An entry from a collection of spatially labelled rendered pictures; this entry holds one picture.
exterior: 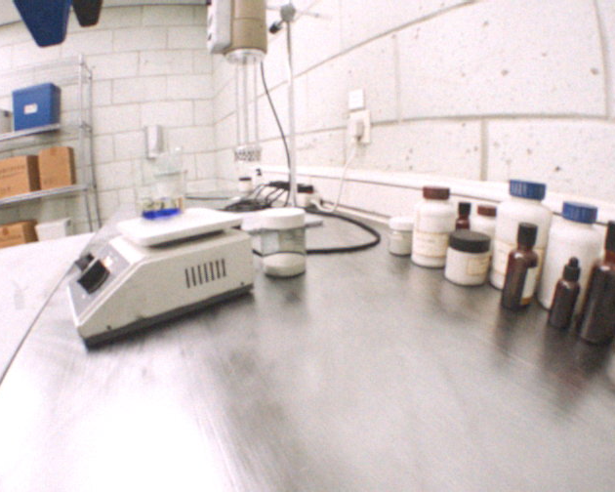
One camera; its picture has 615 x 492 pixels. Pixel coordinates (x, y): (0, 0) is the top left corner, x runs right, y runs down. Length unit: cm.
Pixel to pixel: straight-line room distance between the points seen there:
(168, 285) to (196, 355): 8
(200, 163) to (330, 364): 257
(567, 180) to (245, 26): 66
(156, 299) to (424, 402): 24
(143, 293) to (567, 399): 35
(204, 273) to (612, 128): 54
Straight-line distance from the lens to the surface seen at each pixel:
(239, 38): 73
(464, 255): 40
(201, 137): 276
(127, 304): 31
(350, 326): 30
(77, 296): 36
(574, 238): 36
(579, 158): 53
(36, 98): 261
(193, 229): 32
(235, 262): 35
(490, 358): 28
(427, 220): 44
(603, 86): 53
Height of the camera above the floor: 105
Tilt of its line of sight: 16 degrees down
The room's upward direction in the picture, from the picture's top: 2 degrees counter-clockwise
